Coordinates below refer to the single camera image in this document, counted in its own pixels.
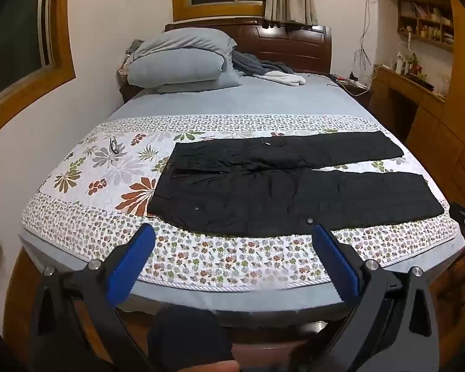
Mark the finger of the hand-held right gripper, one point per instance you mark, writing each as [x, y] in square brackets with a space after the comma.
[463, 219]

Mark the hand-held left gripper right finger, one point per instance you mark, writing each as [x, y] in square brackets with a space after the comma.
[333, 257]

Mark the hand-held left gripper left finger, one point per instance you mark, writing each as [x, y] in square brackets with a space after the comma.
[135, 257]

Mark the black pants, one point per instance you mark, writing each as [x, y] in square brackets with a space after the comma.
[275, 201]

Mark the floral quilt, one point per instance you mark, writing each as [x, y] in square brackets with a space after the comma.
[100, 186]

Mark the wooden cabinet desk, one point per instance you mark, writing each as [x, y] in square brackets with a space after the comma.
[430, 124]

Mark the eyeglasses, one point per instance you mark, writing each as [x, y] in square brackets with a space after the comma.
[113, 145]

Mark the bed with blue sheet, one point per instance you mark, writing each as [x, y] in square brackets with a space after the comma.
[255, 97]

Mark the white cloth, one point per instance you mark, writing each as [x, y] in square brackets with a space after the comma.
[286, 78]

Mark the grey-blue pillow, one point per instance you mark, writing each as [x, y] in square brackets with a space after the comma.
[186, 40]
[170, 69]

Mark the pile of clothes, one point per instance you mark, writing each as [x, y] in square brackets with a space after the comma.
[128, 62]

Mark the dark grey blanket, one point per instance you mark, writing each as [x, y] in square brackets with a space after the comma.
[248, 66]

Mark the dark wooden headboard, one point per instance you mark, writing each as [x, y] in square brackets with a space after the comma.
[294, 50]

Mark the large wooden framed window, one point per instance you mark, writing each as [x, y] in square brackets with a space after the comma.
[7, 46]

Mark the wooden wall shelf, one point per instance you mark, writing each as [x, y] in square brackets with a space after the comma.
[426, 19]

